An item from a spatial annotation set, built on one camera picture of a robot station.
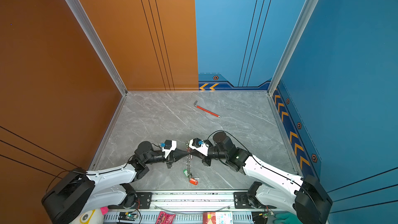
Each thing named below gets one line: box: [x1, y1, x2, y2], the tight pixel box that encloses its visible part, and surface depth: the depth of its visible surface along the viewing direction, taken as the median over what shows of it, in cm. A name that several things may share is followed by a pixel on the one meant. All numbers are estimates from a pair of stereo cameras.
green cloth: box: [273, 212, 303, 224], surface depth 69 cm
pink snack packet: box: [155, 211, 177, 224], surface depth 70 cm
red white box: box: [202, 211, 234, 224], surface depth 67 cm
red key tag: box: [189, 177, 199, 186], surface depth 81 cm
